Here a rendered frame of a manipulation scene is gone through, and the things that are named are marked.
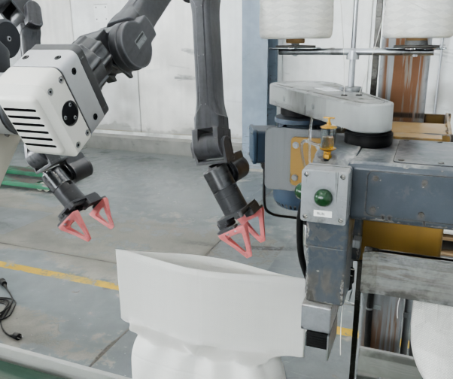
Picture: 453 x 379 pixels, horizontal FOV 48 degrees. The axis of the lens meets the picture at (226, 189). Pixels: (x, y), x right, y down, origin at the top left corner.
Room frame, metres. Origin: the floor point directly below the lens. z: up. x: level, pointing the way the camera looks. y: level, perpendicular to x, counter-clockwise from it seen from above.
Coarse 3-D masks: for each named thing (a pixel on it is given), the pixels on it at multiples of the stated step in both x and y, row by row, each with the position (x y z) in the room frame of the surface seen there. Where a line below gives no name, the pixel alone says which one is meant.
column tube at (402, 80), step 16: (384, 64) 1.27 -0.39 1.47; (400, 64) 1.25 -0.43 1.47; (416, 64) 1.24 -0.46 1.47; (384, 80) 1.27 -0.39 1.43; (400, 80) 1.25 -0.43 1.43; (416, 80) 1.24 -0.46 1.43; (384, 96) 1.27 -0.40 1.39; (400, 96) 1.25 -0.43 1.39; (416, 96) 1.24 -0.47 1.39; (400, 112) 1.25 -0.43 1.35; (416, 112) 1.24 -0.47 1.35; (384, 304) 1.25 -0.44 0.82; (400, 304) 1.23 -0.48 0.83; (384, 320) 1.25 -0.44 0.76; (400, 320) 1.23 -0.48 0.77; (384, 336) 1.25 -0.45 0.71; (400, 336) 1.24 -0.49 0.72
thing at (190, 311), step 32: (128, 256) 1.16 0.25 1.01; (160, 256) 1.16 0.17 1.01; (192, 256) 1.14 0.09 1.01; (128, 288) 1.17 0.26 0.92; (160, 288) 1.11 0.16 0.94; (192, 288) 1.06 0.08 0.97; (224, 288) 1.04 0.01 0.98; (256, 288) 1.03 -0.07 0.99; (288, 288) 1.01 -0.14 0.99; (128, 320) 1.17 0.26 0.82; (160, 320) 1.12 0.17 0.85; (192, 320) 1.07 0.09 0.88; (224, 320) 1.04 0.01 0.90; (256, 320) 1.03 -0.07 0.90; (288, 320) 1.01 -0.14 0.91; (160, 352) 1.06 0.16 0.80; (192, 352) 1.03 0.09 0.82; (224, 352) 1.03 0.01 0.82; (256, 352) 1.03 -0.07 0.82; (288, 352) 1.01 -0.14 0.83
